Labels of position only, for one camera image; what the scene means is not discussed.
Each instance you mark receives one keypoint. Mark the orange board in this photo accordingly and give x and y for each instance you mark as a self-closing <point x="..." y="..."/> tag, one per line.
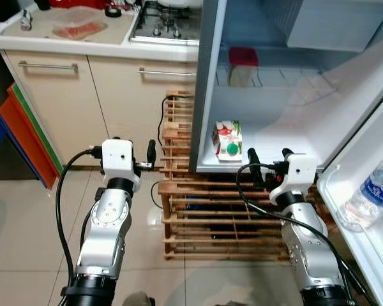
<point x="29" y="137"/>

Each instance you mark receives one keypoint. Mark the black round lid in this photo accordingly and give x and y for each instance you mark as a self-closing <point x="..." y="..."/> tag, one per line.
<point x="113" y="10"/>

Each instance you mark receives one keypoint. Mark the mini fridge door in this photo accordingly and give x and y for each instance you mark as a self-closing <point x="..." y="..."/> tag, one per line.
<point x="370" y="255"/>

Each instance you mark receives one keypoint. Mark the white Peel Fresh juice carton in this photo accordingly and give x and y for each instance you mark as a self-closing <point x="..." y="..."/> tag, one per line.
<point x="228" y="141"/>

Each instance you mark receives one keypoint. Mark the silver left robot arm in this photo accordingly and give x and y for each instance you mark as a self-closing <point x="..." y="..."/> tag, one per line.
<point x="108" y="223"/>

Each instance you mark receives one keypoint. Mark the green board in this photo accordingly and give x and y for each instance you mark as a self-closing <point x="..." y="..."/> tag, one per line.
<point x="41" y="124"/>

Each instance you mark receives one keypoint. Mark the grey robot foot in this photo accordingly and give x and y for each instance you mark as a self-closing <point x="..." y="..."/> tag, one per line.
<point x="226" y="303"/>
<point x="139" y="299"/>

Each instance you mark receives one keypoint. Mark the wooden slatted rack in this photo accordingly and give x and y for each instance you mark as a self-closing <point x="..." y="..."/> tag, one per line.
<point x="210" y="191"/>

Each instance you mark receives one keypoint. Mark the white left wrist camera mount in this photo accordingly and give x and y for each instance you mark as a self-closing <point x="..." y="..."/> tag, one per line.
<point x="118" y="158"/>

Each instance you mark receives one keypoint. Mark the beige kitchen cabinet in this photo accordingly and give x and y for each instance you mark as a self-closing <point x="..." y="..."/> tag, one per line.
<point x="70" y="108"/>

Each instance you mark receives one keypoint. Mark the grey mini fridge body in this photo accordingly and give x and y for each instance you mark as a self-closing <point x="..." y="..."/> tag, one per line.
<point x="204" y="95"/>

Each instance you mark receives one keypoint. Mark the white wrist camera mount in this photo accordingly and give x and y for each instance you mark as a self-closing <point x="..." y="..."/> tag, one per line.
<point x="297" y="173"/>
<point x="118" y="158"/>

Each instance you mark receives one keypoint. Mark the white freezer compartment flap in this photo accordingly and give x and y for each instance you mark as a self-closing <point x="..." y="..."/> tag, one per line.
<point x="335" y="25"/>

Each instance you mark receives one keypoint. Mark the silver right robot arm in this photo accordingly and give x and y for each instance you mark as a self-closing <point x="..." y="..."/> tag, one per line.
<point x="309" y="248"/>

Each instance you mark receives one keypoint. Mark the grey robot right foot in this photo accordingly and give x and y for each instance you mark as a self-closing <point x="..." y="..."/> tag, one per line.
<point x="226" y="303"/>

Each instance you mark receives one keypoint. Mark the clear water bottle blue label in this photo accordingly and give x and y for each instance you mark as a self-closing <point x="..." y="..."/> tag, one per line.
<point x="376" y="188"/>

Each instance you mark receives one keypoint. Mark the clear packet of red meat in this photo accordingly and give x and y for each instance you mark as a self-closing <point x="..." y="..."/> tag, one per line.
<point x="80" y="27"/>

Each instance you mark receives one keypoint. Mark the red coffee machine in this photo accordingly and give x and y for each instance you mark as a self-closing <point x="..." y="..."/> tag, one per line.
<point x="76" y="3"/>

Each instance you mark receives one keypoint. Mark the red lidded food container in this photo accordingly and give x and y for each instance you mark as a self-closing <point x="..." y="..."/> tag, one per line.
<point x="244" y="58"/>

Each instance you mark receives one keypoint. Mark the small shaker bottle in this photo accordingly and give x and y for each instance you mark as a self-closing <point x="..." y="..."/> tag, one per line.
<point x="26" y="20"/>

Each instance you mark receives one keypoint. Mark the steel gas hob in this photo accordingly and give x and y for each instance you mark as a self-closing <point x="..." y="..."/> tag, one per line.
<point x="166" y="25"/>

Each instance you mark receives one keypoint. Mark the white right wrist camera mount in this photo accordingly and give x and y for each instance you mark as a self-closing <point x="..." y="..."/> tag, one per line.
<point x="297" y="173"/>

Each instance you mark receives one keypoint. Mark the grey robot left foot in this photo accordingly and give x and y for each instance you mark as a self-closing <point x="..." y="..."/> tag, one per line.
<point x="139" y="299"/>

